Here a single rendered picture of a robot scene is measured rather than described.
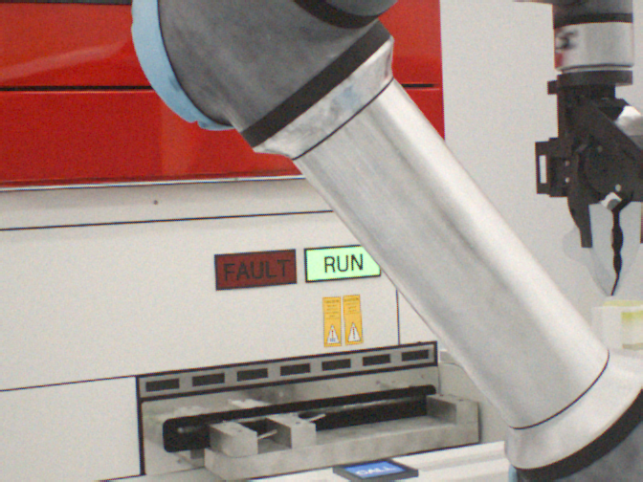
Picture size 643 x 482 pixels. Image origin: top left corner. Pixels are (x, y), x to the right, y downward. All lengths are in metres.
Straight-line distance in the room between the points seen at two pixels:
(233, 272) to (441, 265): 0.85
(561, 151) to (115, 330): 0.66
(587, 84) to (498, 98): 2.45
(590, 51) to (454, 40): 2.39
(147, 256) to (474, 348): 0.83
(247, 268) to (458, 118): 1.98
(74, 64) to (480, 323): 0.83
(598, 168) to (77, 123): 0.65
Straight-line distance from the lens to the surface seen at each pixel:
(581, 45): 1.15
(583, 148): 1.14
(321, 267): 1.65
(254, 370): 1.63
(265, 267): 1.61
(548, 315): 0.79
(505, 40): 3.63
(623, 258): 1.17
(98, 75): 1.50
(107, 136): 1.49
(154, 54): 0.76
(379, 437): 1.58
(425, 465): 1.10
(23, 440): 1.55
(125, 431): 1.58
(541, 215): 3.67
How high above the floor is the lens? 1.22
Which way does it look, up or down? 3 degrees down
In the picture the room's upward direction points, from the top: 2 degrees counter-clockwise
